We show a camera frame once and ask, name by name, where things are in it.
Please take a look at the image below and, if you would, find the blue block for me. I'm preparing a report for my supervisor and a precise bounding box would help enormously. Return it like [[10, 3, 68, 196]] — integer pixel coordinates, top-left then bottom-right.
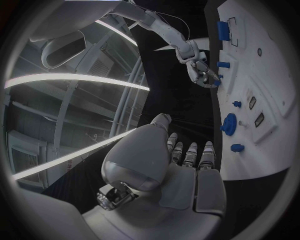
[[216, 20, 232, 41]]

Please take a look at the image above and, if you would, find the white cable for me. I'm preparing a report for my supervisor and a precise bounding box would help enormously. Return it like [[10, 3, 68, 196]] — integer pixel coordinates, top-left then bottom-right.
[[127, 0, 191, 41]]

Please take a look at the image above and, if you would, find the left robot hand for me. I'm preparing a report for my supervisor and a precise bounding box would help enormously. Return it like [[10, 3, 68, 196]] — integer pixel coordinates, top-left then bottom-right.
[[81, 113, 228, 240]]

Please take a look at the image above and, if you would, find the blue gear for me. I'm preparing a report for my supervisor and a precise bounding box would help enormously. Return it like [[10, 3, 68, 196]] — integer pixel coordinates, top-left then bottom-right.
[[219, 112, 238, 136]]

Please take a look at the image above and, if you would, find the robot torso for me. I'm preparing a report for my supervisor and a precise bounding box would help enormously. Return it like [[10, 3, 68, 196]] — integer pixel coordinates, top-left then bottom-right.
[[28, 0, 124, 69]]

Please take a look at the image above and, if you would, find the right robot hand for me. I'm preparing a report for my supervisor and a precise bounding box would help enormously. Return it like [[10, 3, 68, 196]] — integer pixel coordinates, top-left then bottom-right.
[[185, 59, 223, 89]]

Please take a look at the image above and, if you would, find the white task board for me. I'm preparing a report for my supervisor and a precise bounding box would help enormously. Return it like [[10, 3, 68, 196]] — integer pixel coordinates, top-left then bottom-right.
[[216, 0, 297, 181]]

